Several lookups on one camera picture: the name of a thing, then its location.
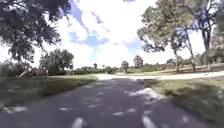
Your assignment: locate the pale cross road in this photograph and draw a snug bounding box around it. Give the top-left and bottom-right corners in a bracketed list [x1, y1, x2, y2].
[89, 70, 224, 81]

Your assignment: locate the grass verge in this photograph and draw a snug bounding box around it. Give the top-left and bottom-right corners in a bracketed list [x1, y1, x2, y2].
[0, 74, 100, 108]
[139, 76, 224, 127]

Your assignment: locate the round leafy tree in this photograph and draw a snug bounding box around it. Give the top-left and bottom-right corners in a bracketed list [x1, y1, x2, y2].
[38, 48, 75, 77]

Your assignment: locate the grey asphalt path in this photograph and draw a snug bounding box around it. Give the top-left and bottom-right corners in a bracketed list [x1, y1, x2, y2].
[0, 77, 214, 128]

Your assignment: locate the large overhanging tree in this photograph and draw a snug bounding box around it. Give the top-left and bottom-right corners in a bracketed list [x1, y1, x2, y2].
[0, 0, 73, 64]

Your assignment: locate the tall pine tree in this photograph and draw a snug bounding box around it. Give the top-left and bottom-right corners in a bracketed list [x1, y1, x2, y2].
[186, 0, 224, 69]
[136, 0, 198, 73]

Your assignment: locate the distant row of trees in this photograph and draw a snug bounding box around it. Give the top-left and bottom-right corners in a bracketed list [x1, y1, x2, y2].
[66, 54, 178, 76]

